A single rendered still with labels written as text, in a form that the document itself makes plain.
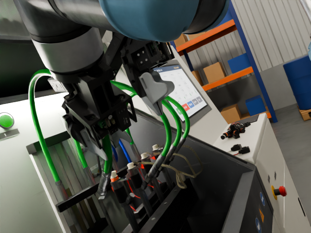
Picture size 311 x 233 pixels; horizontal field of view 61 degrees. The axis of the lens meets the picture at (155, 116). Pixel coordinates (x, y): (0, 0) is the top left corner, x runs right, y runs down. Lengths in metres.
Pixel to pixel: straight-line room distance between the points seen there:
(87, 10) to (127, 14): 0.04
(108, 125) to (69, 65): 0.11
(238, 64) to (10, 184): 5.32
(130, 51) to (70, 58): 0.23
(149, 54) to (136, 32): 0.30
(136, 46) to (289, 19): 6.63
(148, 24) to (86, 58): 0.14
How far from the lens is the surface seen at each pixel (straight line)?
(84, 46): 0.31
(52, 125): 0.97
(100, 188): 0.57
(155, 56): 0.50
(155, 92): 0.53
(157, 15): 0.19
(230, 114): 5.95
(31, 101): 0.76
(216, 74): 5.85
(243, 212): 0.68
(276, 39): 7.00
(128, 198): 0.69
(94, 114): 0.36
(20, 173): 0.87
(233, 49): 7.00
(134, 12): 0.20
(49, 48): 0.31
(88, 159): 1.03
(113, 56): 0.56
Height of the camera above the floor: 1.26
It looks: 3 degrees down
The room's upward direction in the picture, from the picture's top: 22 degrees counter-clockwise
